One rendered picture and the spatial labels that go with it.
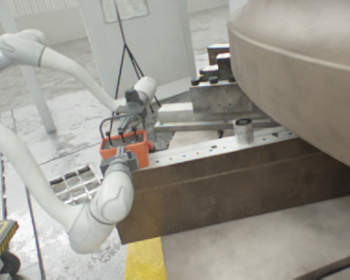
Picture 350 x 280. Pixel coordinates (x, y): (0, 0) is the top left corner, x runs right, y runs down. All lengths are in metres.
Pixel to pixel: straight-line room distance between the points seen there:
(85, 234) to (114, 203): 0.17
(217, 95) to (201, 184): 1.04
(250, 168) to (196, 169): 0.24
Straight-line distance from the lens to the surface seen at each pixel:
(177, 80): 4.56
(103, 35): 4.12
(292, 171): 1.52
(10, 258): 2.15
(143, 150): 1.31
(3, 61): 1.79
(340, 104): 0.89
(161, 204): 1.46
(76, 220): 1.04
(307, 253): 1.45
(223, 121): 2.47
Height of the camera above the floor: 1.36
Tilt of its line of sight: 26 degrees down
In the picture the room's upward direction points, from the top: 11 degrees counter-clockwise
